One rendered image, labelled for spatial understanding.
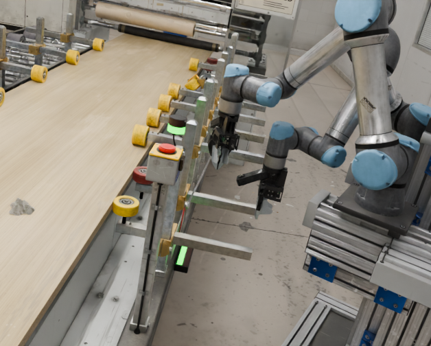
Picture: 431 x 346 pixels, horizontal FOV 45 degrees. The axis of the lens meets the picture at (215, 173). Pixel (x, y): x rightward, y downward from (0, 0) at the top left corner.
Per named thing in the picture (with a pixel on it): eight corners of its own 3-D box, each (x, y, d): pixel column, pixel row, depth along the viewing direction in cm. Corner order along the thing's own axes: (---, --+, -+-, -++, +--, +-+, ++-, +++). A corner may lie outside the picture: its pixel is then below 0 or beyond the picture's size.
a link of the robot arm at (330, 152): (422, 43, 165) (342, 174, 171) (394, 35, 173) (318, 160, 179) (408, 25, 157) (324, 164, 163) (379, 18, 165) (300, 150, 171)
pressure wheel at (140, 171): (154, 195, 191) (158, 167, 186) (149, 205, 184) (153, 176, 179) (132, 191, 191) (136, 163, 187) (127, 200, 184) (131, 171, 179)
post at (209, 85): (196, 181, 235) (215, 79, 216) (195, 185, 232) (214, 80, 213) (189, 180, 235) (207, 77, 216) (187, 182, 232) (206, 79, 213)
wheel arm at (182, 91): (265, 110, 275) (266, 104, 273) (265, 112, 271) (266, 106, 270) (173, 91, 276) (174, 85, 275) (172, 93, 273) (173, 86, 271)
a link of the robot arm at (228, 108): (217, 95, 170) (240, 97, 172) (215, 108, 171) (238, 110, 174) (223, 101, 163) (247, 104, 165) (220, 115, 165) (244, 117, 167)
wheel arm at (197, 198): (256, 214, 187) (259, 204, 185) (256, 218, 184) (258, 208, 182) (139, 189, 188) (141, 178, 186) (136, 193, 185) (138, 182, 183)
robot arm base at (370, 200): (406, 205, 164) (416, 177, 160) (397, 222, 151) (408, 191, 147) (360, 188, 170) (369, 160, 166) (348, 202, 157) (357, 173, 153)
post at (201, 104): (187, 208, 213) (208, 97, 194) (186, 212, 210) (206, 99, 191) (179, 206, 213) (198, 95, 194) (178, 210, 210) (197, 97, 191)
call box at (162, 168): (178, 177, 126) (183, 148, 123) (173, 189, 120) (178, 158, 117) (150, 171, 126) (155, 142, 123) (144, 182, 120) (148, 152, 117)
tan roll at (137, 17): (256, 48, 421) (259, 33, 416) (256, 51, 409) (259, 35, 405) (86, 13, 424) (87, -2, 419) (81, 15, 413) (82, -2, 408)
